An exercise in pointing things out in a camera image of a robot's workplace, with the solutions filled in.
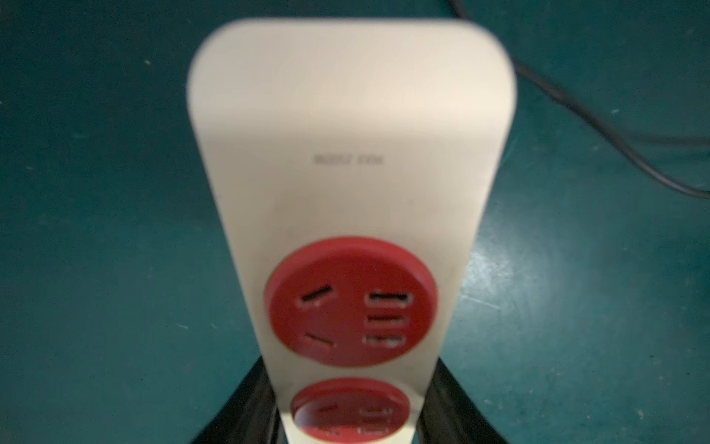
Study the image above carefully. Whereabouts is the black orange fan cable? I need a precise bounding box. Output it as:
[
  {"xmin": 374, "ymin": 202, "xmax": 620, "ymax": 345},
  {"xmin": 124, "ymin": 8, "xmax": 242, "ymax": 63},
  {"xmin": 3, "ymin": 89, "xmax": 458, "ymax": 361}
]
[{"xmin": 447, "ymin": 0, "xmax": 710, "ymax": 201}]

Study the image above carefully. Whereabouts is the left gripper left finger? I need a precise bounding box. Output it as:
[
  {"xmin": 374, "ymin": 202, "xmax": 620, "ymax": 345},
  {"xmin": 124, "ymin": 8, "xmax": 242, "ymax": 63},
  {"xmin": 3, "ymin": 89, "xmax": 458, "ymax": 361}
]
[{"xmin": 192, "ymin": 357, "xmax": 280, "ymax": 444}]

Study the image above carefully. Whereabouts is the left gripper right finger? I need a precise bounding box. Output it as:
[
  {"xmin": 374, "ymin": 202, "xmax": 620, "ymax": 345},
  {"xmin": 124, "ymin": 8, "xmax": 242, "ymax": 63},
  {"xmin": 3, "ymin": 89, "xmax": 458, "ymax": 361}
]
[{"xmin": 416, "ymin": 358, "xmax": 508, "ymax": 444}]

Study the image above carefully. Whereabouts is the white red power strip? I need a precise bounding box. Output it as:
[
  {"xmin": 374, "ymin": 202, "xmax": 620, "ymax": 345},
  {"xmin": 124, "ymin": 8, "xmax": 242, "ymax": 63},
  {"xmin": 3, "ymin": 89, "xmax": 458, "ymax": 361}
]
[{"xmin": 187, "ymin": 18, "xmax": 517, "ymax": 443}]

